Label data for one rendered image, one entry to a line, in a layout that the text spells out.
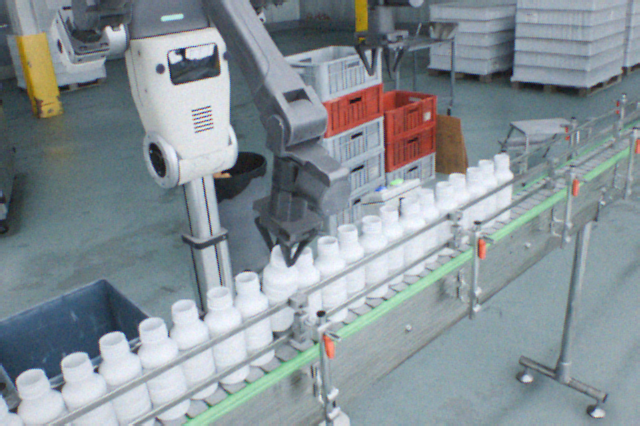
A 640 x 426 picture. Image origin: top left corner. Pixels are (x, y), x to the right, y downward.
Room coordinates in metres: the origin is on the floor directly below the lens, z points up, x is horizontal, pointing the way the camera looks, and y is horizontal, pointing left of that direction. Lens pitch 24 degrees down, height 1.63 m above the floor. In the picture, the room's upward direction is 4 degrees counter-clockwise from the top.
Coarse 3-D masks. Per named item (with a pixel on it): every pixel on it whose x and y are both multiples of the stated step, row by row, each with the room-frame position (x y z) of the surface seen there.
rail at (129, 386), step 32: (576, 128) 1.69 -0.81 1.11; (608, 128) 1.68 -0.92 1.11; (512, 160) 1.43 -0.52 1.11; (320, 288) 0.87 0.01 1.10; (256, 320) 0.77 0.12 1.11; (192, 352) 0.69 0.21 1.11; (256, 352) 0.77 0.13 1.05; (64, 384) 0.63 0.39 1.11; (128, 384) 0.62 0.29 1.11; (64, 416) 0.56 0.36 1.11
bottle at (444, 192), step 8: (440, 184) 1.17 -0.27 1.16; (448, 184) 1.17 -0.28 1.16; (440, 192) 1.15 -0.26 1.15; (448, 192) 1.14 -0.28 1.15; (440, 200) 1.15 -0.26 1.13; (448, 200) 1.14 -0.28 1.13; (440, 208) 1.13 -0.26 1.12; (448, 208) 1.13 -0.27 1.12; (456, 208) 1.14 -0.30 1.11; (440, 216) 1.13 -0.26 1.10; (440, 224) 1.13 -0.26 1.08; (448, 224) 1.13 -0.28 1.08; (440, 232) 1.13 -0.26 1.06; (448, 232) 1.13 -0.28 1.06; (440, 240) 1.13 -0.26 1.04
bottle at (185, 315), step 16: (176, 304) 0.75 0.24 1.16; (192, 304) 0.75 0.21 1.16; (176, 320) 0.72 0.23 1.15; (192, 320) 0.73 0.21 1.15; (176, 336) 0.72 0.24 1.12; (192, 336) 0.72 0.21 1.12; (208, 336) 0.74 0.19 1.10; (208, 352) 0.73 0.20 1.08; (192, 368) 0.71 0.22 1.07; (208, 368) 0.72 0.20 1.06; (192, 384) 0.71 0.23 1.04
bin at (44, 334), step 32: (96, 288) 1.21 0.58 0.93; (0, 320) 1.06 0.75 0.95; (32, 320) 1.11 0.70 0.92; (64, 320) 1.15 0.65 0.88; (96, 320) 1.20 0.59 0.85; (128, 320) 1.15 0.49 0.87; (0, 352) 1.05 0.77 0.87; (32, 352) 1.09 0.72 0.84; (64, 352) 1.14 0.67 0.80; (96, 352) 1.19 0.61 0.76
